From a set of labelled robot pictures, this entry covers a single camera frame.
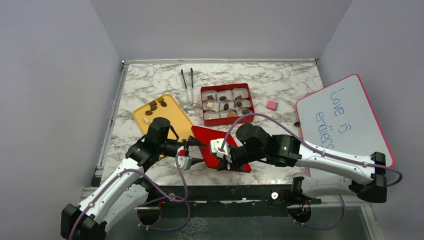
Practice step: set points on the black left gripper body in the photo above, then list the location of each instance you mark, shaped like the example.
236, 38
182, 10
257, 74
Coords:
170, 146

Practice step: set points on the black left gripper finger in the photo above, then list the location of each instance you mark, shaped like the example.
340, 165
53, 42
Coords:
196, 160
193, 142

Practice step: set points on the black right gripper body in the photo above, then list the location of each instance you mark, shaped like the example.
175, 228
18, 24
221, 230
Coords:
241, 155

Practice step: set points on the red box lid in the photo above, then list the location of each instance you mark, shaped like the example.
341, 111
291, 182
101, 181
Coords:
206, 135

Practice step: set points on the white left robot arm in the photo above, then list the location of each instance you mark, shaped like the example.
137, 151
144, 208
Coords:
128, 186

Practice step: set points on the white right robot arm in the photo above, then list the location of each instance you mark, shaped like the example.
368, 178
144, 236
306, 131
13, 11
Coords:
362, 176

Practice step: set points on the red chocolate box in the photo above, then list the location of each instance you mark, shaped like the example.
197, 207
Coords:
225, 121

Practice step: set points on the white paper cup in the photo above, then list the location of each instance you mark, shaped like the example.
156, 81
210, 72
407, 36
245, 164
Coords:
214, 108
239, 111
240, 91
227, 113
227, 93
231, 105
204, 95
245, 103
209, 115

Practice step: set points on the yellow plastic tray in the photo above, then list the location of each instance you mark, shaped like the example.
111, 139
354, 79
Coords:
164, 106

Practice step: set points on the pink whiteboard eraser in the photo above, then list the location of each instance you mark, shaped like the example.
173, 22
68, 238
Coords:
272, 105

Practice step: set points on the pink framed whiteboard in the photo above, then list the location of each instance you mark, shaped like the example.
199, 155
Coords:
341, 117

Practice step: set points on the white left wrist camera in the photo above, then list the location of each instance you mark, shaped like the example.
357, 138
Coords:
182, 160

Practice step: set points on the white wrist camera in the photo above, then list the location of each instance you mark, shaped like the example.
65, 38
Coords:
182, 160
219, 150

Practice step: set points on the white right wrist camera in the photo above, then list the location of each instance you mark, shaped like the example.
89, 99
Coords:
219, 150

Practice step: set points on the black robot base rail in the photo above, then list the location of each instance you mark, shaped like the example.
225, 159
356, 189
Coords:
225, 201

